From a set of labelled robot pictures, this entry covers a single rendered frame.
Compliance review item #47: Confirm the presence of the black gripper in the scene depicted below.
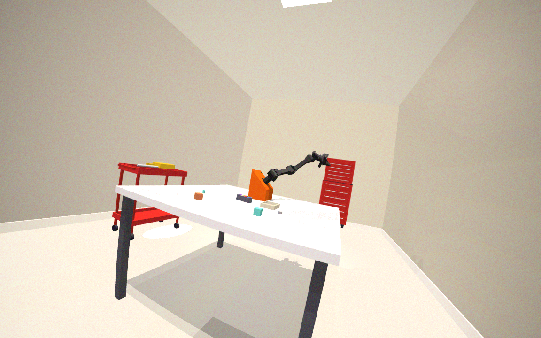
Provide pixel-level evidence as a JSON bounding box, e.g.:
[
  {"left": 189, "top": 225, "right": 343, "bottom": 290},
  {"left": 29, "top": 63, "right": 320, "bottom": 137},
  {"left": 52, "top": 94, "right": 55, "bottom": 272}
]
[{"left": 316, "top": 154, "right": 330, "bottom": 168}]

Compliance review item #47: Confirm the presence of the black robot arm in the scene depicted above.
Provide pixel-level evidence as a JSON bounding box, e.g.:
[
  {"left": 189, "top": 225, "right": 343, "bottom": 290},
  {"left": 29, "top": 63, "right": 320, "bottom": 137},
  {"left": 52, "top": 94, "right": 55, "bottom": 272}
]
[{"left": 262, "top": 151, "right": 319, "bottom": 185}]

